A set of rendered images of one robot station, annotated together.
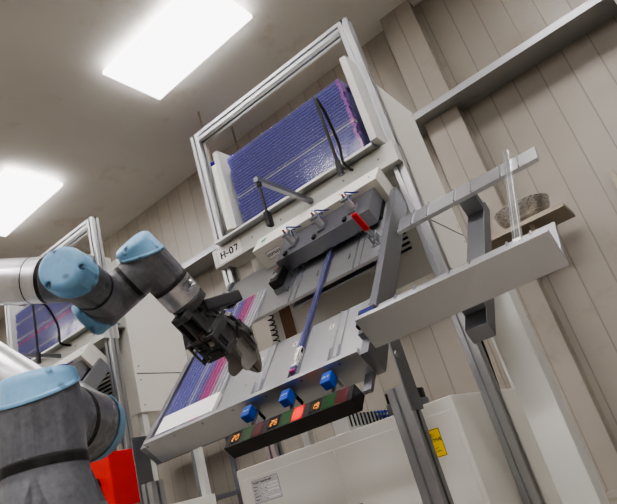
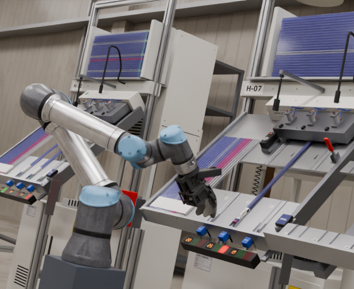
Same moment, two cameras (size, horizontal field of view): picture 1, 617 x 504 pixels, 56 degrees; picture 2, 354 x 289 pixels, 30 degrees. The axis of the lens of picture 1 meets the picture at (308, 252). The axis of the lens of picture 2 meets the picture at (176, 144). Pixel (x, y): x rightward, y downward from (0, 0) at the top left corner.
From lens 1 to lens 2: 113 cm
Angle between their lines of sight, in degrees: 24
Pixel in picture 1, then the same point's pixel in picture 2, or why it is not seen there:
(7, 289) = (102, 142)
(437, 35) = not seen: outside the picture
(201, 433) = (174, 222)
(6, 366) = (88, 166)
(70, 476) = (101, 245)
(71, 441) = (106, 230)
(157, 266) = (178, 151)
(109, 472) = not seen: hidden behind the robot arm
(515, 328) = not seen: outside the picture
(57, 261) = (128, 143)
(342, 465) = (249, 277)
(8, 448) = (81, 221)
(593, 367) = not seen: outside the picture
